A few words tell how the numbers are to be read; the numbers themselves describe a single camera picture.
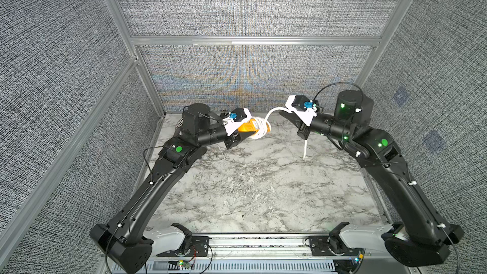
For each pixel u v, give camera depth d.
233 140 0.53
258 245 0.75
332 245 0.66
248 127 0.60
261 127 0.63
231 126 0.52
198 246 0.73
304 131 0.49
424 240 0.37
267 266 0.70
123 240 0.37
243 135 0.55
